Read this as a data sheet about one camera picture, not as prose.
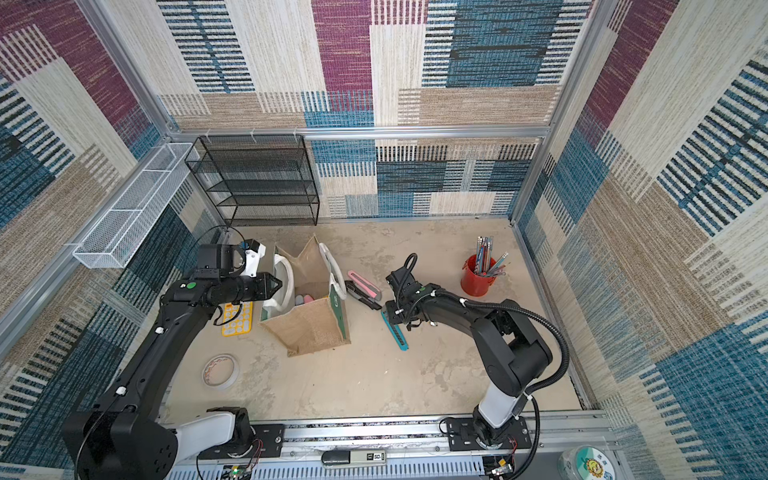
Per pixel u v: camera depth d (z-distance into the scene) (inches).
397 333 35.7
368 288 39.1
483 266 37.1
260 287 27.2
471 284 39.2
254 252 28.1
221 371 33.2
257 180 43.0
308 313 29.4
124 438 15.3
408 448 28.7
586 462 25.1
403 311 27.6
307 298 38.0
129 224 29.3
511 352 18.3
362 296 38.4
